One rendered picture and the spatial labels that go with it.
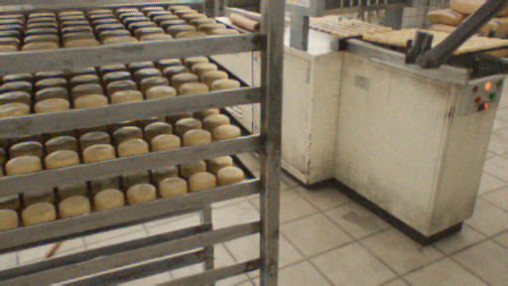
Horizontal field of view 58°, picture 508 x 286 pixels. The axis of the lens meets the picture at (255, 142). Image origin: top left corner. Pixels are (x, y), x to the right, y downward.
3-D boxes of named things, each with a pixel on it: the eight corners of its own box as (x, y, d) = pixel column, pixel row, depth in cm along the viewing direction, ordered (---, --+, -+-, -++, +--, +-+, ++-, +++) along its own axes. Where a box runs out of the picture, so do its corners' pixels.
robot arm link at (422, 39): (425, 68, 175) (439, 68, 180) (436, 38, 170) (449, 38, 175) (401, 58, 183) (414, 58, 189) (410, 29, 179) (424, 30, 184)
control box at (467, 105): (456, 113, 195) (462, 81, 189) (491, 103, 206) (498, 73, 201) (463, 116, 192) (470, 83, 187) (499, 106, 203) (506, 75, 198)
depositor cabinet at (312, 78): (210, 126, 367) (206, 19, 332) (285, 110, 400) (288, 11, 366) (307, 198, 267) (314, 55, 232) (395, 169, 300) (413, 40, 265)
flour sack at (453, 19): (450, 28, 547) (453, 13, 540) (424, 22, 581) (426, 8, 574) (490, 23, 579) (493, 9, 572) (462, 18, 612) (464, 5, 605)
